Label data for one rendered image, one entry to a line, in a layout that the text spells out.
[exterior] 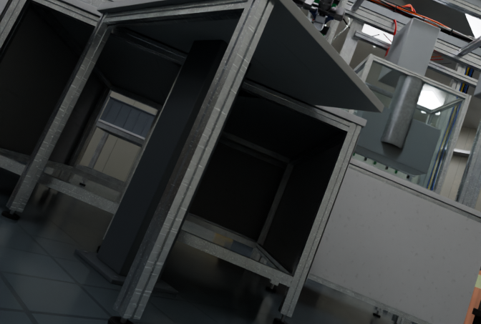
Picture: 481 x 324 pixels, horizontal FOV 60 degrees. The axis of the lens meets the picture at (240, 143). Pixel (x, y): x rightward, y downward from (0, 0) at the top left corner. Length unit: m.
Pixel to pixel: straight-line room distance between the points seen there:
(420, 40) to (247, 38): 2.12
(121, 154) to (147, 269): 5.46
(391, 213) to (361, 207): 0.18
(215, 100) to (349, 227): 1.64
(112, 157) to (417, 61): 4.56
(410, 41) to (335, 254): 1.46
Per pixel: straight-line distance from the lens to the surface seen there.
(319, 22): 1.99
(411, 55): 2.96
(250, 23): 1.02
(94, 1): 1.94
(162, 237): 0.94
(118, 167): 6.39
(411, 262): 2.60
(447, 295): 2.72
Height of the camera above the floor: 0.32
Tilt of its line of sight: 9 degrees up
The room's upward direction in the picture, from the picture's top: 23 degrees clockwise
